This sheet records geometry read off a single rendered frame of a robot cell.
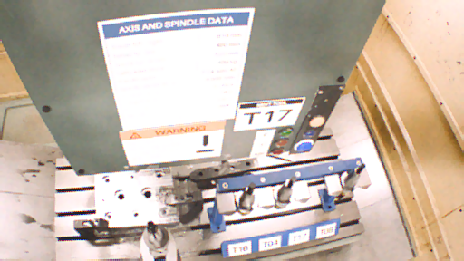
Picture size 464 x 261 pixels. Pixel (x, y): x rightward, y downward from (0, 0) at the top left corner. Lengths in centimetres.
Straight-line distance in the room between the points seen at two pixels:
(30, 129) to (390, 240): 194
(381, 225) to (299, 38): 126
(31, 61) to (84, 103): 10
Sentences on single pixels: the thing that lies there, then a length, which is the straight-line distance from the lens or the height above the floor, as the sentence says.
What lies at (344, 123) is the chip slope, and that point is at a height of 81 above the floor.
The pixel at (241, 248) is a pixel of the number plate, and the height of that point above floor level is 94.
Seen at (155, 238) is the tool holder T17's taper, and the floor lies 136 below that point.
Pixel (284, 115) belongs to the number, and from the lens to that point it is 54.
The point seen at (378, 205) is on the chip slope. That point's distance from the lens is 161.
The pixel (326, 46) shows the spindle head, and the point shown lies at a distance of 44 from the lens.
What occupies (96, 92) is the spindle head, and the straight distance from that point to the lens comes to 44.
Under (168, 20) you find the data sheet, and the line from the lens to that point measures 36.
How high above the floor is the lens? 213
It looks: 57 degrees down
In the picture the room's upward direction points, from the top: 11 degrees clockwise
